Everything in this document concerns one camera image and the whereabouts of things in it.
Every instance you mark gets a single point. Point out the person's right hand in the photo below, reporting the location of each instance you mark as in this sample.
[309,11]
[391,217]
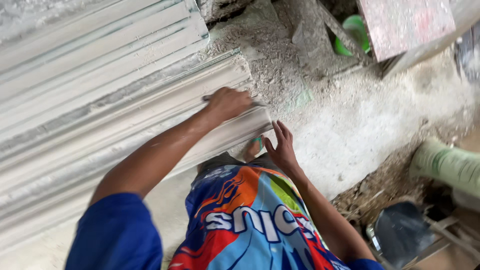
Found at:
[284,153]

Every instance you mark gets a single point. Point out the person's left hand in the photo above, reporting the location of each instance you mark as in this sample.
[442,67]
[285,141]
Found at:
[227,104]

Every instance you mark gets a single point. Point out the person's left fingers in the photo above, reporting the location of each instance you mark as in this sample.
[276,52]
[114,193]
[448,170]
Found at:
[242,101]

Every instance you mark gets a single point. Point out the dark metal scraper tool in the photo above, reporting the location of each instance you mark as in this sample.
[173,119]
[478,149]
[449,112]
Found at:
[206,98]

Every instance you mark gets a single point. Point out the green flip-flop sandal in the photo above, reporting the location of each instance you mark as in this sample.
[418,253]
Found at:
[258,141]

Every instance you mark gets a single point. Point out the person's foot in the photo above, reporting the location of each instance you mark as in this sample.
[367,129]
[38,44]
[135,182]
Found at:
[252,149]

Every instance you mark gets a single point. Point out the grey shorts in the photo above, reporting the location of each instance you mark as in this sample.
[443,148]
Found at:
[221,160]

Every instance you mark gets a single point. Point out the grey dusty wooden slat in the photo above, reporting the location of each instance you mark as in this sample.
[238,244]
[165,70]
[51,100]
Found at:
[343,32]

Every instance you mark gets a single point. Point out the colourful blue printed jersey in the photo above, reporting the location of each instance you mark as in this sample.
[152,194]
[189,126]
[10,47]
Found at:
[247,225]

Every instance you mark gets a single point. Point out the green plastic bucket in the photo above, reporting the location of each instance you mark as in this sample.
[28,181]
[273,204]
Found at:
[356,32]

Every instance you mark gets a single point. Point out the stack of white plaster mouldings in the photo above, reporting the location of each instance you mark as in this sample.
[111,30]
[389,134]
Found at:
[97,93]

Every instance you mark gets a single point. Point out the heap of brown rubble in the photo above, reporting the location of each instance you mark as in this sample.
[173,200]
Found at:
[378,187]

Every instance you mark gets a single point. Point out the pink stained board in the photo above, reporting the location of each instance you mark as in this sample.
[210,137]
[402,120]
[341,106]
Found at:
[405,26]

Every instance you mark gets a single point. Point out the pale wooden plank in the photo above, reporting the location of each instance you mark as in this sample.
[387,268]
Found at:
[431,47]

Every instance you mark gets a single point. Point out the dark metal shovel blade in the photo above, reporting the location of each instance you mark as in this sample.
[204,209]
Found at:
[401,232]

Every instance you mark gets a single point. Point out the pale green sack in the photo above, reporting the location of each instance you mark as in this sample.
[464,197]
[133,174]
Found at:
[446,167]

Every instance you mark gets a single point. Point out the wooden frame pieces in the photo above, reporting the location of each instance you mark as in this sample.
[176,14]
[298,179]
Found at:
[455,234]

